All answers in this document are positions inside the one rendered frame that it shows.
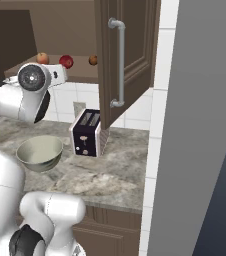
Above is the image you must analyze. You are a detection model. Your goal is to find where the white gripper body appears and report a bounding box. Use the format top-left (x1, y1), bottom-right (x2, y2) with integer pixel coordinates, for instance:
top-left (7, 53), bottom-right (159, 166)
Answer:
top-left (58, 63), bottom-right (69, 86)

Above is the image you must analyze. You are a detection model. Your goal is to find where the red apple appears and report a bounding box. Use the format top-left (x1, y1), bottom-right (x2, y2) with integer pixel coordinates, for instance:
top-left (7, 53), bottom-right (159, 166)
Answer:
top-left (58, 54), bottom-right (75, 70)

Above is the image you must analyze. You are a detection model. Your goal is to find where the black and white toaster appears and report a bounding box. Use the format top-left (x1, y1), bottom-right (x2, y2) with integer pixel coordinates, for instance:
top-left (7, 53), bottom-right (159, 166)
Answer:
top-left (68, 108), bottom-right (111, 158)

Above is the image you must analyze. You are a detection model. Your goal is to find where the grey wall outlet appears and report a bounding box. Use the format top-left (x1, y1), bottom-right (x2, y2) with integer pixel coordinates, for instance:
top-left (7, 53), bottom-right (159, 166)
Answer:
top-left (72, 101), bottom-right (87, 120)

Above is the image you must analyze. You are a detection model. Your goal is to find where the pale green bowl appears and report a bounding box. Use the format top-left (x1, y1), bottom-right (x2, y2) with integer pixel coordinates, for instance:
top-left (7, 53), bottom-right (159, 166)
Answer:
top-left (15, 134), bottom-right (65, 173)

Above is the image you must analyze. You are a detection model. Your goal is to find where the brown base cabinet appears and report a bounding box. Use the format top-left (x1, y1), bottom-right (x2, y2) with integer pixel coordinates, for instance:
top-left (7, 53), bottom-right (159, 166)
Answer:
top-left (16, 203), bottom-right (143, 256)

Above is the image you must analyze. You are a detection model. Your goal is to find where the orange-red peach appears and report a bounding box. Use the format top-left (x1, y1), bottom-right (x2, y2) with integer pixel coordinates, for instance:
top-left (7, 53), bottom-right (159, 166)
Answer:
top-left (36, 52), bottom-right (50, 65)

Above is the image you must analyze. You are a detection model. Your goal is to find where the grey metal door handle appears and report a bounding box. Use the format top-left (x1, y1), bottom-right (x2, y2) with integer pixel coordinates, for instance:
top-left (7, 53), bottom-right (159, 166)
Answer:
top-left (107, 17), bottom-right (127, 109)

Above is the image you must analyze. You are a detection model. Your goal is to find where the plain brown cabinet door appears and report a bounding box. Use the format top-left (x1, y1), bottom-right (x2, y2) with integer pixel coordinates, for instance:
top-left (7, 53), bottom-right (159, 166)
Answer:
top-left (0, 9), bottom-right (39, 84)

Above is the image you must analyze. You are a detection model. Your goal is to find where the brown wall cabinet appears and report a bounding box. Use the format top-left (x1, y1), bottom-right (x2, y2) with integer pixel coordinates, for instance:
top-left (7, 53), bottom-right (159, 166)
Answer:
top-left (0, 0), bottom-right (101, 85)

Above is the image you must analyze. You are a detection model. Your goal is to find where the brown cabinet door with handle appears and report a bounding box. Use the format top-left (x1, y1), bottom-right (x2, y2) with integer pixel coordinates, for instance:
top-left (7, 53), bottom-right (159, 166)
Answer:
top-left (94, 0), bottom-right (162, 131)

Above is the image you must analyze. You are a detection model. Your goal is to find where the grey fridge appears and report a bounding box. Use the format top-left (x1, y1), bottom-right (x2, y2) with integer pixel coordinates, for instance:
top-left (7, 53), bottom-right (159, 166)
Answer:
top-left (146, 0), bottom-right (226, 256)

